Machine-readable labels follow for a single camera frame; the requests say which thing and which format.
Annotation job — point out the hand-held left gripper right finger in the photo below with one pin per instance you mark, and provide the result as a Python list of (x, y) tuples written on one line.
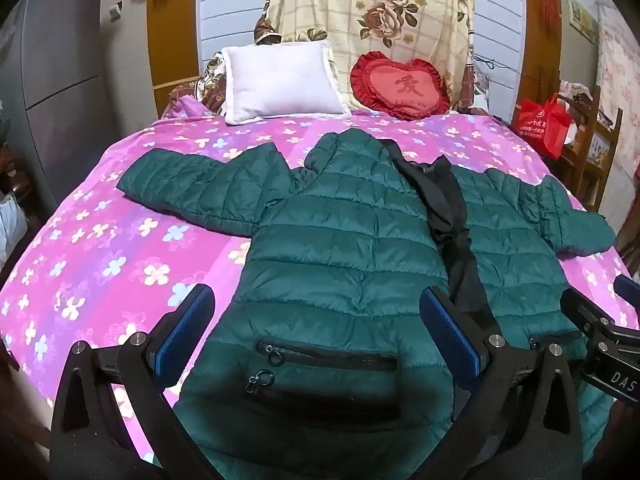
[(450, 332)]

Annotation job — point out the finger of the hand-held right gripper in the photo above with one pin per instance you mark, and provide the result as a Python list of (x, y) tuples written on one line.
[(629, 287), (585, 307)]

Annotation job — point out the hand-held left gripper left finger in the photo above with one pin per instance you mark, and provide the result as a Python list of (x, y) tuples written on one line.
[(181, 327)]

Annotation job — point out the green puffer jacket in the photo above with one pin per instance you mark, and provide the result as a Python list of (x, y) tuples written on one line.
[(345, 240)]

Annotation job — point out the pink floral bed sheet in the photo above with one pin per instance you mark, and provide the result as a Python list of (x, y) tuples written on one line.
[(120, 265)]

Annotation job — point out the wooden chair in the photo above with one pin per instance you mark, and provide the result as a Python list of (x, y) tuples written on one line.
[(597, 145)]

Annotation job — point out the red shopping bag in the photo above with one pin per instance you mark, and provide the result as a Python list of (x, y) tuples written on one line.
[(542, 122)]

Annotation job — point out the white plastic bag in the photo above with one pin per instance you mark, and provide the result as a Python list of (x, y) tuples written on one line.
[(11, 225)]

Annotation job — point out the pale floral curtain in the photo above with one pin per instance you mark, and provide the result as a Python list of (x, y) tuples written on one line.
[(620, 75)]

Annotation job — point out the brown floral cloth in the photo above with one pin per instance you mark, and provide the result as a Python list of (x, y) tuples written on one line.
[(210, 80)]

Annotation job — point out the red heart-shaped pillow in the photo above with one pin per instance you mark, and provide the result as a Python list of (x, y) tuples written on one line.
[(400, 85)]

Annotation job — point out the white pillow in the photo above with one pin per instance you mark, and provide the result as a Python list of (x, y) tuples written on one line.
[(282, 80)]

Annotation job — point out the orange wooden cabinet panel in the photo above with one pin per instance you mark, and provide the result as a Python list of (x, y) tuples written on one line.
[(172, 45)]

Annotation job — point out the grey wardrobe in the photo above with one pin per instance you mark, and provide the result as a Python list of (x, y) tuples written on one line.
[(55, 70)]

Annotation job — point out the beige rose-print quilt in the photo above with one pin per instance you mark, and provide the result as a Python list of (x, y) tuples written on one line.
[(380, 15)]

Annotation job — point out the wooden door frame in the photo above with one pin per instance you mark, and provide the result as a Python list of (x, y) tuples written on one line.
[(535, 60)]

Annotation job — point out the white wall switch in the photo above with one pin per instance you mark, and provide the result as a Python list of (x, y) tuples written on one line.
[(115, 11)]

